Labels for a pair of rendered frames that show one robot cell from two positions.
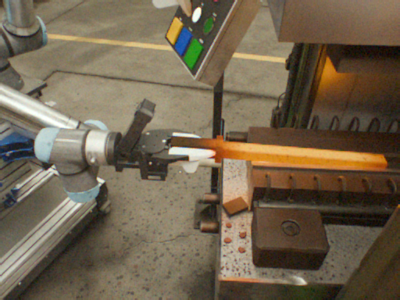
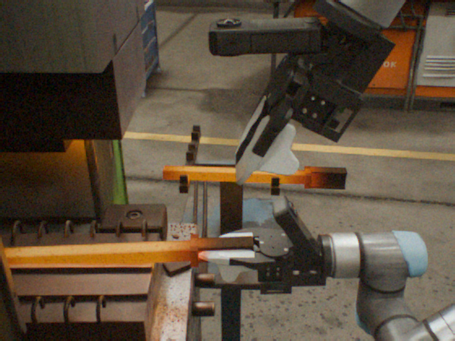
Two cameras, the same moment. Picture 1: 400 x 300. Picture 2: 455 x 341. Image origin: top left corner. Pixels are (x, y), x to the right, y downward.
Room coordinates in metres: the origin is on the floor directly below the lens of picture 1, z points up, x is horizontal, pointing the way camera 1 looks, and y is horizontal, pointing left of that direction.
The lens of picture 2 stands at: (1.11, -0.03, 1.51)
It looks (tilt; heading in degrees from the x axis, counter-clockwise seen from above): 29 degrees down; 176
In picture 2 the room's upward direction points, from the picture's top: straight up
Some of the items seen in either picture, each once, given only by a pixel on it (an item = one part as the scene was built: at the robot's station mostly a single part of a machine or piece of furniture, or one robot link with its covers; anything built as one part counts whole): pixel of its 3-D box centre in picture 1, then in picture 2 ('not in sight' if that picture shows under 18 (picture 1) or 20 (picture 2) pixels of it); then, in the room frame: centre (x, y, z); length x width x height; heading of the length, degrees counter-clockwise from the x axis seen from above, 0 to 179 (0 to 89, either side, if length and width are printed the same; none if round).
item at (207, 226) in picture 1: (209, 226); (205, 279); (0.38, -0.02, 0.87); 0.04 x 0.03 x 0.03; 86
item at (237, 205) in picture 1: (235, 206); (177, 265); (0.40, -0.07, 0.92); 0.04 x 0.03 x 0.01; 118
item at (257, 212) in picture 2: not in sight; (231, 237); (0.01, 0.07, 0.69); 0.40 x 0.30 x 0.02; 173
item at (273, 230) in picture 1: (287, 237); (135, 227); (0.31, -0.15, 0.95); 0.12 x 0.08 x 0.06; 86
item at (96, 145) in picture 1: (102, 148); (340, 254); (0.48, 0.21, 1.00); 0.08 x 0.05 x 0.08; 176
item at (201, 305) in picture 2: (211, 198); (203, 308); (0.46, -0.02, 0.87); 0.04 x 0.03 x 0.03; 86
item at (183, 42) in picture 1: (184, 42); not in sight; (1.01, 0.06, 1.01); 0.07 x 0.05 x 0.07; 21
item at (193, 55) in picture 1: (194, 54); not in sight; (0.92, 0.02, 1.01); 0.07 x 0.05 x 0.07; 21
